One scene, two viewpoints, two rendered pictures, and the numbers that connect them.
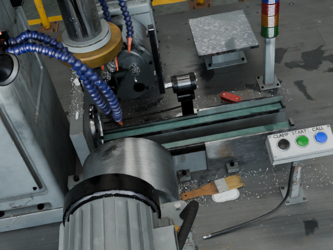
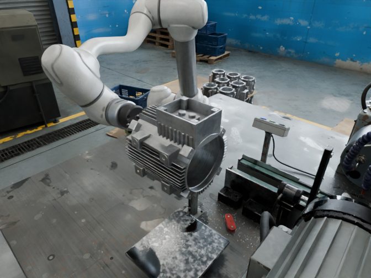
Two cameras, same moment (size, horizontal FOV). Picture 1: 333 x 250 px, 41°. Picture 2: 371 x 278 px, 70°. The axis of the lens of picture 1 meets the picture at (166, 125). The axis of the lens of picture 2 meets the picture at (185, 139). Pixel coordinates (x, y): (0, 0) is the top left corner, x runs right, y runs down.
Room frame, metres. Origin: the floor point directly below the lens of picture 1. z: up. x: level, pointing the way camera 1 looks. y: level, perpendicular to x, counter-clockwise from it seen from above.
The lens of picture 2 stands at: (1.98, 0.10, 1.71)
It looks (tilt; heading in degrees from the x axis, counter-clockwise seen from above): 32 degrees down; 220
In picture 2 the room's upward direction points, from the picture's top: straight up
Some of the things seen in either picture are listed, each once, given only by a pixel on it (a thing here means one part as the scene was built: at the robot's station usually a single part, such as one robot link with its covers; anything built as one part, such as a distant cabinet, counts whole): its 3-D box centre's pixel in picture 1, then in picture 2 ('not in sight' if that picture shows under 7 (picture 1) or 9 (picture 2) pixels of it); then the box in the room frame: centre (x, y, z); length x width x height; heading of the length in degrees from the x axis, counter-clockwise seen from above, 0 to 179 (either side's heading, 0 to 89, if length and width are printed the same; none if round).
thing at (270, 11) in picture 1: (270, 5); not in sight; (1.32, -0.42, 1.14); 0.06 x 0.06 x 0.04
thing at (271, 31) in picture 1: (269, 28); not in sight; (1.32, -0.42, 1.05); 0.06 x 0.06 x 0.04
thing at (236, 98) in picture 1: (230, 98); (229, 223); (1.26, -0.26, 0.81); 0.09 x 0.03 x 0.02; 48
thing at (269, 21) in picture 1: (269, 17); not in sight; (1.32, -0.42, 1.10); 0.06 x 0.06 x 0.04
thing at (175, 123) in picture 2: not in sight; (188, 122); (1.54, -0.26, 1.41); 0.12 x 0.11 x 0.07; 89
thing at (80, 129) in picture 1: (81, 139); not in sight; (1.03, 0.28, 0.97); 0.30 x 0.11 x 0.34; 179
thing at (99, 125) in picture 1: (97, 126); not in sight; (1.03, 0.21, 1.02); 0.15 x 0.02 x 0.15; 179
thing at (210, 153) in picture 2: not in sight; (176, 148); (1.54, -0.30, 1.31); 0.20 x 0.19 x 0.19; 89
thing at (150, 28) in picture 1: (157, 60); (318, 178); (1.16, -0.01, 1.12); 0.04 x 0.03 x 0.26; 89
